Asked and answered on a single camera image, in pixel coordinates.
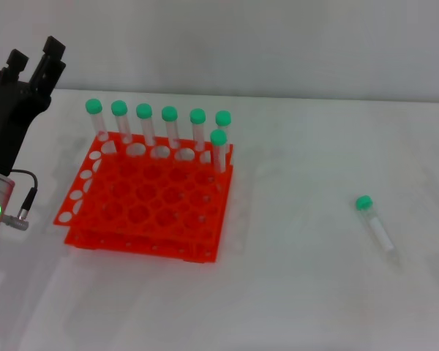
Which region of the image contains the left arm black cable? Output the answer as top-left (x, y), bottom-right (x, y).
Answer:
top-left (2, 168), bottom-right (40, 230)

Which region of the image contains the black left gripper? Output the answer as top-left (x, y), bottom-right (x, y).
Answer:
top-left (0, 35), bottom-right (67, 173)

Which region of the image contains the green-capped clear test tube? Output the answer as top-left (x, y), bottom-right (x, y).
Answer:
top-left (189, 107), bottom-right (207, 152)
top-left (135, 102), bottom-right (157, 147)
top-left (209, 129), bottom-right (228, 174)
top-left (110, 99), bottom-right (133, 144)
top-left (214, 110), bottom-right (233, 165)
top-left (355, 195), bottom-right (402, 266)
top-left (84, 98), bottom-right (109, 142)
top-left (161, 105), bottom-right (181, 150)

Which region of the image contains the orange plastic test tube rack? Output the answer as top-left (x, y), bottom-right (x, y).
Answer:
top-left (53, 130), bottom-right (235, 263)

